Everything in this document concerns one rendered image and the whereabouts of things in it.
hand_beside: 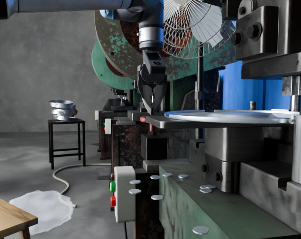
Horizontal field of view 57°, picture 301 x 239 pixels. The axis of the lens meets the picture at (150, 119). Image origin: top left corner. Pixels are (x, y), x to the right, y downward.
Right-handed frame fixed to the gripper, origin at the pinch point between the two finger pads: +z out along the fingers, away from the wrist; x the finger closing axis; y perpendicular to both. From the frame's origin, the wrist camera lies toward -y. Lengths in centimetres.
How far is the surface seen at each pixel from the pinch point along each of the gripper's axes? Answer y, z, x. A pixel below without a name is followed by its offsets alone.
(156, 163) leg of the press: -11.2, 13.7, 1.3
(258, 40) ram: -36.7, -13.9, -11.5
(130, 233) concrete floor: 79, 78, -2
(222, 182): -37.2, 11.2, -5.0
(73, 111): 258, 12, 43
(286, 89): -32.9, -5.4, -20.4
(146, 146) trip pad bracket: -6.5, 9.7, 3.1
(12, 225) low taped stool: 28, 45, 49
